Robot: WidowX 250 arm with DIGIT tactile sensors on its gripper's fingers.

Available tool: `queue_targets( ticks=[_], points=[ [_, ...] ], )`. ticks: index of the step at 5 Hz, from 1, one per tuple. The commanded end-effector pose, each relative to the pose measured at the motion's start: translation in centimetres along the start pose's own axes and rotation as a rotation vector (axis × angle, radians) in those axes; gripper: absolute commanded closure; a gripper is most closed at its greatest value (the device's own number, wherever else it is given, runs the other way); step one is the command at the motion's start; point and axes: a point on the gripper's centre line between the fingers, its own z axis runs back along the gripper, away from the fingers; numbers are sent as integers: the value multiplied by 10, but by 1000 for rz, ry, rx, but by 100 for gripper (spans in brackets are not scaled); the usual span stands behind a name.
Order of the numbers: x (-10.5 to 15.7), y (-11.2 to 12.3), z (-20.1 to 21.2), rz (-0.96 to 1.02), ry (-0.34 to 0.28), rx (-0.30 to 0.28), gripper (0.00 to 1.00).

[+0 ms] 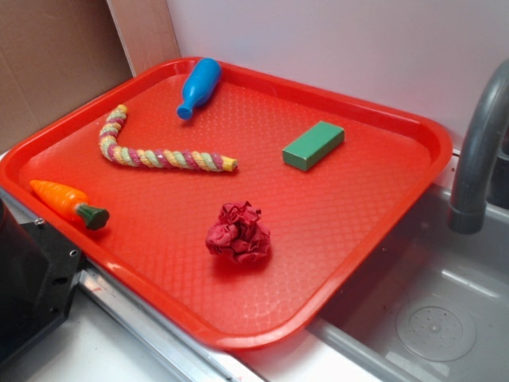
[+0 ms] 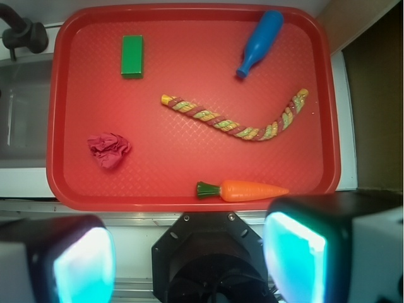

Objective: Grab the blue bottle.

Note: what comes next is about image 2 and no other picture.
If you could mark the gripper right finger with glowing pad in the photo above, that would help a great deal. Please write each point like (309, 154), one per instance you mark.
(340, 247)

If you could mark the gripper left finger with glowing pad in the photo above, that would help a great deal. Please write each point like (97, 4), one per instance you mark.
(61, 259)

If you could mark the blue plastic bottle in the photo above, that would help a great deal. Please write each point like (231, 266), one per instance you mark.
(260, 41)

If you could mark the crumpled red paper ball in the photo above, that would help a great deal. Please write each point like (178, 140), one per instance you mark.
(108, 149)

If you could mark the orange toy carrot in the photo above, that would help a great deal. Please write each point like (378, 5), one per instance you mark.
(239, 191)

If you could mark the steel sink basin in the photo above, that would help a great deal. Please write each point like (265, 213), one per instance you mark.
(25, 92)

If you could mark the green rectangular block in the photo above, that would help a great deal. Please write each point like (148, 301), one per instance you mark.
(132, 57)

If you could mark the dark sink faucet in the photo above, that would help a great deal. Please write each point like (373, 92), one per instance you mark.
(22, 32)

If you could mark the red plastic tray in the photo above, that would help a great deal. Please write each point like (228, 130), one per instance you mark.
(191, 51)

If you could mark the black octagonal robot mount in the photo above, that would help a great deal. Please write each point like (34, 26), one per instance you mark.
(210, 257)

